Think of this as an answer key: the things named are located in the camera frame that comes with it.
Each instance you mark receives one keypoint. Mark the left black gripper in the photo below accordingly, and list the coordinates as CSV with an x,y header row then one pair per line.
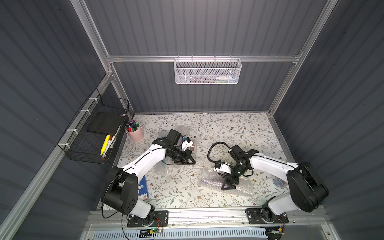
x,y
182,154

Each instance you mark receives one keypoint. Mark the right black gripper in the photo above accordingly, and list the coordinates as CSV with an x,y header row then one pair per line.
x,y
233,175

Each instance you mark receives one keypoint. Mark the purple liquid glass bottle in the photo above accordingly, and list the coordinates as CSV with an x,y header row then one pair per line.
x,y
212,182

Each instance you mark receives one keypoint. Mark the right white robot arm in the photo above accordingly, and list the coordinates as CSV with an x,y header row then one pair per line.
x,y
306,188

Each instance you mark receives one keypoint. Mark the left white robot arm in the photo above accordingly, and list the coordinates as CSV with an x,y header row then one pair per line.
x,y
121,191

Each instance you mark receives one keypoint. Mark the blue-lid pencil jar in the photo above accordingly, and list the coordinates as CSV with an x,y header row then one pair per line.
x,y
279,183

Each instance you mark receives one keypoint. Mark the pink marker cup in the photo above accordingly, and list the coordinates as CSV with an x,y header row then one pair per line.
x,y
134,131

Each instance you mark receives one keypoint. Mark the blue sticker sheet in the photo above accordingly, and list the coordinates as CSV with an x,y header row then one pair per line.
x,y
143,193

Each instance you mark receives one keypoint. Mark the yellow highlighter in basket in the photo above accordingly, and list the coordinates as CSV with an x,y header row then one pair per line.
x,y
105,144

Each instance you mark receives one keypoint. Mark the black notebook in basket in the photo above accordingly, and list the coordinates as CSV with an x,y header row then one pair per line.
x,y
106,123

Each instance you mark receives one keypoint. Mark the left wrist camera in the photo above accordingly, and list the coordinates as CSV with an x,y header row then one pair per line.
x,y
186,144

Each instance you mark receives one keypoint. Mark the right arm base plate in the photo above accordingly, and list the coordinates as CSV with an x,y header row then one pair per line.
x,y
255,216

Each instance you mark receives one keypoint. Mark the white ventilated cable duct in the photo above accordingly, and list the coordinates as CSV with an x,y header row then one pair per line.
x,y
242,233

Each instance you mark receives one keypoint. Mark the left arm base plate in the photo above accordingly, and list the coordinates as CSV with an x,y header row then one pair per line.
x,y
160,219

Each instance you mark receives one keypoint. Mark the white wire wall basket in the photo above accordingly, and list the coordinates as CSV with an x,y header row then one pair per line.
x,y
207,71

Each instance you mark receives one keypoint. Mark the black wire wall basket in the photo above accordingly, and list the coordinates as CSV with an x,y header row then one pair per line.
x,y
91,138

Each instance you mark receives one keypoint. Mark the aluminium front rail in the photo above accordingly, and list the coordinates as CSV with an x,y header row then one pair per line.
x,y
209,217

